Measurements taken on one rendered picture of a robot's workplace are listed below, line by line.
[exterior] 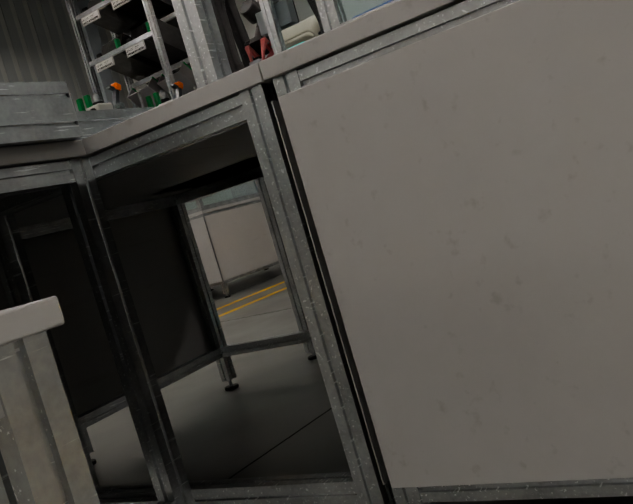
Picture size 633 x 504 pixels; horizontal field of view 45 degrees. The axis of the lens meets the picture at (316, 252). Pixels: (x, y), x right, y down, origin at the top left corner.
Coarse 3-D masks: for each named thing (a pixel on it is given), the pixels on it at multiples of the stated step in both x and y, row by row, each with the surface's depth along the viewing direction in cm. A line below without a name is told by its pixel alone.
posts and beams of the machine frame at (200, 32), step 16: (176, 0) 126; (192, 0) 124; (208, 0) 127; (176, 16) 126; (192, 16) 125; (208, 16) 126; (192, 32) 126; (208, 32) 125; (192, 48) 126; (208, 48) 125; (224, 48) 128; (192, 64) 127; (208, 64) 125; (224, 64) 127; (208, 80) 126
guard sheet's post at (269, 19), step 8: (264, 0) 226; (264, 8) 227; (264, 16) 227; (272, 16) 226; (272, 24) 226; (272, 32) 228; (272, 40) 228; (280, 40) 227; (272, 48) 228; (280, 48) 227
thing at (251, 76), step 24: (240, 72) 118; (192, 96) 123; (216, 96) 121; (144, 120) 130; (168, 120) 127; (96, 144) 136; (216, 144) 179; (240, 144) 194; (144, 168) 185; (168, 168) 201; (192, 168) 220; (216, 168) 243; (120, 192) 230; (144, 192) 255; (168, 192) 286; (24, 216) 217; (48, 216) 240
